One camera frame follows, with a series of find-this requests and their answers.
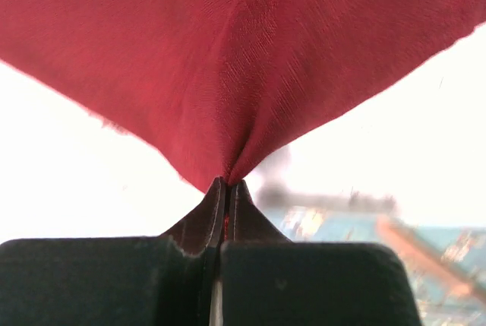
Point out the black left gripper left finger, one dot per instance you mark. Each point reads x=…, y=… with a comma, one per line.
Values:
x=140, y=280

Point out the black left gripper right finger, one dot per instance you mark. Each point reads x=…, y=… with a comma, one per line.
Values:
x=269, y=280

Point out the dark red cloth napkin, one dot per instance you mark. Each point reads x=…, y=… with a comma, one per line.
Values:
x=216, y=85

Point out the rose gold knife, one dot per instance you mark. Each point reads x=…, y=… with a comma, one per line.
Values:
x=407, y=245

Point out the teal floral serving tray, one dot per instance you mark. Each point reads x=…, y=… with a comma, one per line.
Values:
x=462, y=247

